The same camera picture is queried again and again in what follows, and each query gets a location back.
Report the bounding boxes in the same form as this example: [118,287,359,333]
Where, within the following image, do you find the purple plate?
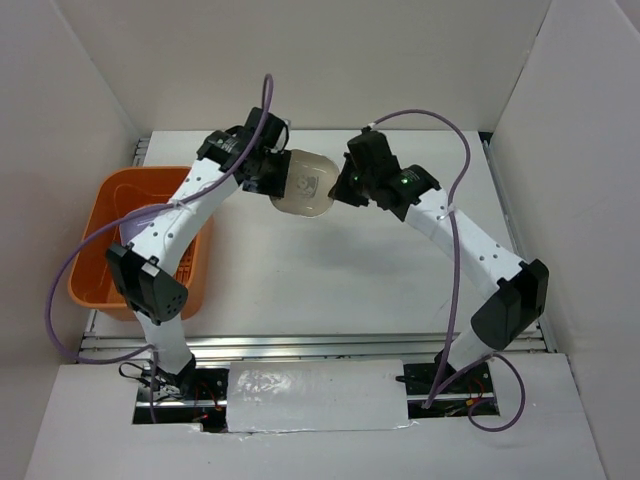
[117,204,161,246]

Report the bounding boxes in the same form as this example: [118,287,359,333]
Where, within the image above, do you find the cream plate back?
[270,149,340,218]

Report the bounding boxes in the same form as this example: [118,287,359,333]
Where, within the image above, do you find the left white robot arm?
[106,107,290,399]

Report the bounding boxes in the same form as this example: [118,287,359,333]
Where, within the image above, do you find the orange plastic bin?
[68,166,214,321]

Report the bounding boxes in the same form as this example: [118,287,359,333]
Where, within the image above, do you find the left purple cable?
[45,74,276,426]

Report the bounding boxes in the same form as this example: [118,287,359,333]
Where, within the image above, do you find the white foil-taped cover panel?
[226,360,410,433]

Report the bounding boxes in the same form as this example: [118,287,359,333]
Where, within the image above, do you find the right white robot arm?
[329,129,549,392]

